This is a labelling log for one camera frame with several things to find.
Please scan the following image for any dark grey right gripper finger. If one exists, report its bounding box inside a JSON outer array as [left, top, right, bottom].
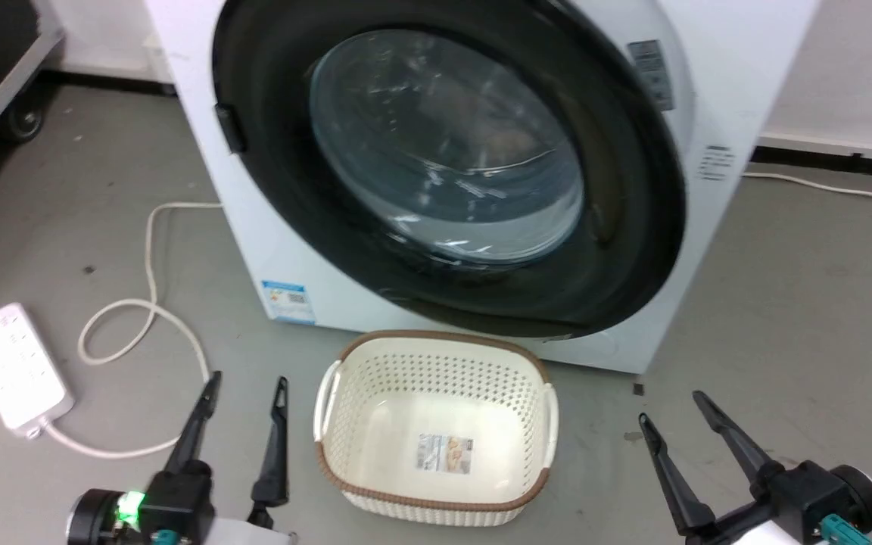
[[691, 390, 786, 493], [637, 413, 718, 535]]

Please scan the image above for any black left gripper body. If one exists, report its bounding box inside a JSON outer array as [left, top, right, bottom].
[[67, 460, 294, 545]]

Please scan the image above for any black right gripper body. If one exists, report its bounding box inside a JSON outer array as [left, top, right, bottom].
[[680, 460, 872, 545]]

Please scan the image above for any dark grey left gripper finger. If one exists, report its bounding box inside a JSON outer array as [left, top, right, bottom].
[[163, 370, 223, 476], [246, 375, 291, 529]]

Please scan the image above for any round black glass washer door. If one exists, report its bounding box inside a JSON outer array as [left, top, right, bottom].
[[211, 0, 689, 340]]

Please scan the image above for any white front-load washing machine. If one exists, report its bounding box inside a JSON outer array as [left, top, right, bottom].
[[144, 0, 820, 376]]

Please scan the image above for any blue energy label sticker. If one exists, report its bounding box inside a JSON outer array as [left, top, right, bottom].
[[260, 280, 316, 325]]

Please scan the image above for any cream perforated laundry basket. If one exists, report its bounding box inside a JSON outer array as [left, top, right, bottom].
[[313, 329, 560, 528]]

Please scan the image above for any paper label inside basket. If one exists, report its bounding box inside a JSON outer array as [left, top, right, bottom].
[[415, 432, 474, 475]]

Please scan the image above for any white power strip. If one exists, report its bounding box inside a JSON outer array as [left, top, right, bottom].
[[0, 302, 76, 440]]

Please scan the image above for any grey warning sticker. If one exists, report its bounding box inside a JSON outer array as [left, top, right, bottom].
[[626, 39, 675, 112]]

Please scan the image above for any white power strip cable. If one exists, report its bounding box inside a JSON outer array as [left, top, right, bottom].
[[41, 201, 225, 460]]

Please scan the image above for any thin white floor cable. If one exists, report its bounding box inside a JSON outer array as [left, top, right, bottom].
[[742, 171, 872, 204]]

